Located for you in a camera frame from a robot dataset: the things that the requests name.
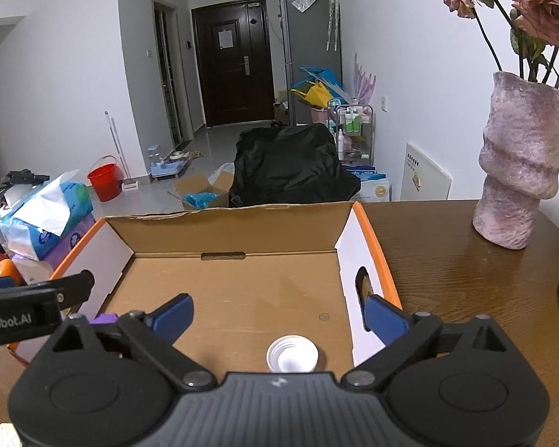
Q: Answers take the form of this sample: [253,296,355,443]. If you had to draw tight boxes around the black cloth cover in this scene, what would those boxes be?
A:
[230,123,361,208]

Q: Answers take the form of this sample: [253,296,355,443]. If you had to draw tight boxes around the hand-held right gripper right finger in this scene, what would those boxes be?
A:
[342,294,511,389]

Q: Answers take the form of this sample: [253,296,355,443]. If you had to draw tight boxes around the white bottle cap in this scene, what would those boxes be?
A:
[266,335,318,373]

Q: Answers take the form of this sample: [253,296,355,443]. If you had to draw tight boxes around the purple feather decoration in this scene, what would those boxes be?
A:
[353,53,377,103]

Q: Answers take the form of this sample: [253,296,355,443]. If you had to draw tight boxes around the orange-edged cardboard box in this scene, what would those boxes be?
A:
[9,201,404,373]

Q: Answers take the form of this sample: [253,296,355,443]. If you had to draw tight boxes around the white flat panel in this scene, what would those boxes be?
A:
[401,142,452,202]

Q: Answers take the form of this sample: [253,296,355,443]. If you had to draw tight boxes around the red bucket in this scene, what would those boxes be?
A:
[87,155,122,202]

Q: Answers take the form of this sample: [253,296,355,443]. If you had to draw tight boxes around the white mop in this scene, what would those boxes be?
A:
[104,111,138,191]

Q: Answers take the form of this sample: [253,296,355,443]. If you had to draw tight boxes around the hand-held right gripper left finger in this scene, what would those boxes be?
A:
[51,293,217,393]

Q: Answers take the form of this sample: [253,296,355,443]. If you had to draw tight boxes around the blue white carton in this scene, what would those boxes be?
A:
[345,168,392,203]

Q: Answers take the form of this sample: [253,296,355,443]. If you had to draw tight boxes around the black plastic item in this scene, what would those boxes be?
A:
[0,168,51,191]

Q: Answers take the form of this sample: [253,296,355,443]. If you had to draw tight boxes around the open brown cardboard carton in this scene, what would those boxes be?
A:
[168,172,234,210]

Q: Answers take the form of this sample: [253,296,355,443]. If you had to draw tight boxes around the dried pink rose bouquet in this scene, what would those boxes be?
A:
[437,0,559,98]

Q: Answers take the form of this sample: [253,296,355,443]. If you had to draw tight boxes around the blue folding rack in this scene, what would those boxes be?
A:
[291,66,350,103]

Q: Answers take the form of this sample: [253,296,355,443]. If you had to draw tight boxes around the glass side door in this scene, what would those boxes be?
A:
[153,0,183,150]

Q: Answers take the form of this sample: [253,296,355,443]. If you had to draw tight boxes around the white plastic bag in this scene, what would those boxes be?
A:
[208,162,235,187]

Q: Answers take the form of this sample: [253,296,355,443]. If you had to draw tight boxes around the grey refrigerator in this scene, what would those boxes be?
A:
[279,0,343,126]

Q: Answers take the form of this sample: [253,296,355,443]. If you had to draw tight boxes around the white folded umbrella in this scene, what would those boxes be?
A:
[326,0,342,52]

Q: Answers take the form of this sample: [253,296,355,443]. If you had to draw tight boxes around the metal trolley with bottles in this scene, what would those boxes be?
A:
[328,102,377,168]

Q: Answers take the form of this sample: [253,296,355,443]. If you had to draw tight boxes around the pet water feeder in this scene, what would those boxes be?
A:
[146,144,187,178]

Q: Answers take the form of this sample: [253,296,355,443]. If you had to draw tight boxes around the orange fruit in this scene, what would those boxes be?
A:
[0,258,22,286]

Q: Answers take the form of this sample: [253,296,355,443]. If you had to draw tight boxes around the dark brown entrance door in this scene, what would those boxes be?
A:
[191,0,277,129]

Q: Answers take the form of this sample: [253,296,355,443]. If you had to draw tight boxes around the blue tissue pack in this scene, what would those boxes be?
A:
[0,170,94,261]

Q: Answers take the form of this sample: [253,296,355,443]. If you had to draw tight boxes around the purple white tissue pack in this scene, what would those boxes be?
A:
[9,214,96,285]

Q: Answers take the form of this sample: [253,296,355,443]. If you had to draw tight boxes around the pink textured vase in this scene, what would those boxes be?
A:
[473,71,559,250]

